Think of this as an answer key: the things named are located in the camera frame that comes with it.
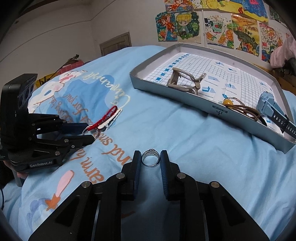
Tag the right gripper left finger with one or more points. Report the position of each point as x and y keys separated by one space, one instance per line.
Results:
x=93 y=211

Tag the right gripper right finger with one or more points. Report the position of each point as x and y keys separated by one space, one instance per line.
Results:
x=207 y=211

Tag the person left hand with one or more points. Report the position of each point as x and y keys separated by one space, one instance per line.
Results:
x=18 y=174

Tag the light blue cartoon bedsheet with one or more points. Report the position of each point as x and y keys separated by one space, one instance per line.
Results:
x=259 y=177

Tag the red checked cloth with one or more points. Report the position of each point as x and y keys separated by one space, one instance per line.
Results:
x=69 y=65

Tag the grey shallow box tray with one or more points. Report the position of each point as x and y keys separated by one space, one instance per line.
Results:
x=230 y=90

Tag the beige hair claw clip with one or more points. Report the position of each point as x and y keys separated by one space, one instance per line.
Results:
x=185 y=81

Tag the pink floral cloth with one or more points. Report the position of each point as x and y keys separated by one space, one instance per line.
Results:
x=283 y=53

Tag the orange haired girl drawing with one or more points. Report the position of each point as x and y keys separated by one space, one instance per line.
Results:
x=166 y=27

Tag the turtle and cup drawing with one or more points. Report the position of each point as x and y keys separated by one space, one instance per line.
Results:
x=219 y=29

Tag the orange landscape drawing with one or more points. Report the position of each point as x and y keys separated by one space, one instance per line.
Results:
x=246 y=34

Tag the red doodle poster drawing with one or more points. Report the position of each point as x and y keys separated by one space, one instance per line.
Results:
x=271 y=39

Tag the blond boy drawing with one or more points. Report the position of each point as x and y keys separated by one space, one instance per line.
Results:
x=188 y=27

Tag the mermaid drawing upper left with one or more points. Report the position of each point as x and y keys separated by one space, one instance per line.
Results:
x=175 y=6

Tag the blue jellyfish beach drawing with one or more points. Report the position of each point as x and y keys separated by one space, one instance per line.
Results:
x=252 y=8

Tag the brown wall cabinet door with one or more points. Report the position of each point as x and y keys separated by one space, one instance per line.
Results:
x=117 y=43

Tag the wooden bed rail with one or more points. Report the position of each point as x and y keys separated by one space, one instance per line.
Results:
x=286 y=81

